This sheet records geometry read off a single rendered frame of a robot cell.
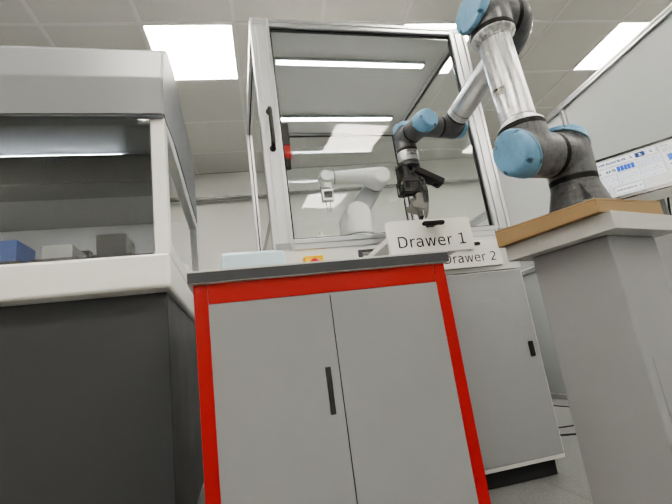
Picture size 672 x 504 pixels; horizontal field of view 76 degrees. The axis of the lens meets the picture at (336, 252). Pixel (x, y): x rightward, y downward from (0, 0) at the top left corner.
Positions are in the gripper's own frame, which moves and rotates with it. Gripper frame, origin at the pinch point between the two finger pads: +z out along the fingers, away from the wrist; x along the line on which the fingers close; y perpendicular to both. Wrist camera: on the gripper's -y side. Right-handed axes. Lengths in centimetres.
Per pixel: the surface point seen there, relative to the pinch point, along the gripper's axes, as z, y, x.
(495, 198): -13, -46, -23
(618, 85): -89, -165, -49
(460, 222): 6.3, -6.6, 10.8
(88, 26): -182, 143, -127
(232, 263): 19, 67, 34
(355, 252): 5.5, 20.1, -23.0
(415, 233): 8.9, 9.8, 10.8
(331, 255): 5.9, 29.7, -23.0
